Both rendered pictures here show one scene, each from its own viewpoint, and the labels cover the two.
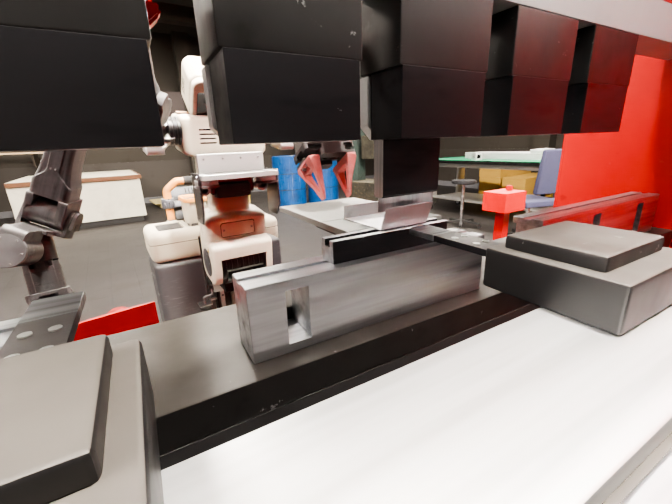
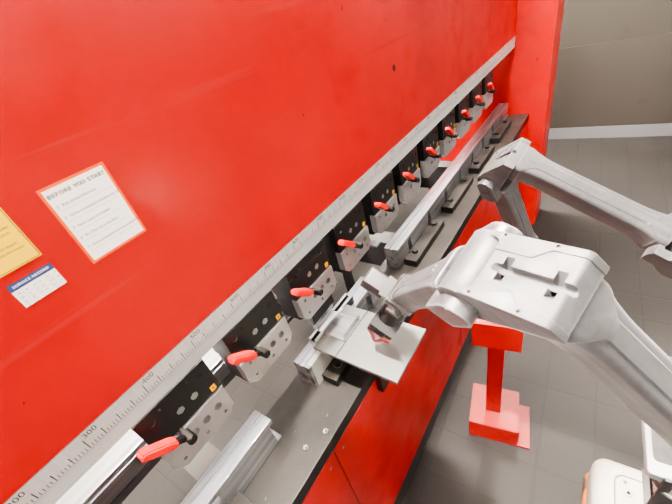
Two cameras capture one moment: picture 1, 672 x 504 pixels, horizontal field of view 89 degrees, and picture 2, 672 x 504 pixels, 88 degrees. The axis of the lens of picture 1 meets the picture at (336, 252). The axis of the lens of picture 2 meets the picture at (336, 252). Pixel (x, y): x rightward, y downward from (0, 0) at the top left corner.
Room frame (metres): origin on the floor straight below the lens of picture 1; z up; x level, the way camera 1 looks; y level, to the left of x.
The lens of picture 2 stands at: (1.24, -0.25, 1.76)
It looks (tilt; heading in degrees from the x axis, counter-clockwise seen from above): 35 degrees down; 162
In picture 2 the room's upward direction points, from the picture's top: 16 degrees counter-clockwise
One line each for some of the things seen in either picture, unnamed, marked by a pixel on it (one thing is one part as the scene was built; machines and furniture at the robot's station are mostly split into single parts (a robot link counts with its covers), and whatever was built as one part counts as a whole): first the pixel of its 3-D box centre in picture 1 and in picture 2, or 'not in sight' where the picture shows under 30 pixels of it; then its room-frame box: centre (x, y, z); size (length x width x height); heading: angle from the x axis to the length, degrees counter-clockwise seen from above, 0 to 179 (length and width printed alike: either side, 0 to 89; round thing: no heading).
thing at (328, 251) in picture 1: (388, 238); (332, 319); (0.48, -0.08, 0.99); 0.20 x 0.03 x 0.03; 119
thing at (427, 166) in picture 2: not in sight; (422, 152); (0.11, 0.57, 1.20); 0.15 x 0.09 x 0.17; 119
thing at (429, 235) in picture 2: not in sight; (425, 241); (0.25, 0.45, 0.89); 0.30 x 0.05 x 0.03; 119
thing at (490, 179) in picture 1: (517, 179); not in sight; (6.42, -3.40, 0.38); 1.30 x 0.94 x 0.77; 123
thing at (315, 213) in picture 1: (351, 213); (368, 339); (0.62, -0.03, 1.00); 0.26 x 0.18 x 0.01; 29
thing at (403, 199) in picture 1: (407, 174); (319, 306); (0.49, -0.10, 1.07); 0.10 x 0.02 x 0.10; 119
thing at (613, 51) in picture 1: (583, 86); (179, 407); (0.70, -0.47, 1.20); 0.15 x 0.09 x 0.17; 119
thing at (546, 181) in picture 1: (531, 196); not in sight; (3.72, -2.14, 0.50); 0.58 x 0.55 x 0.99; 33
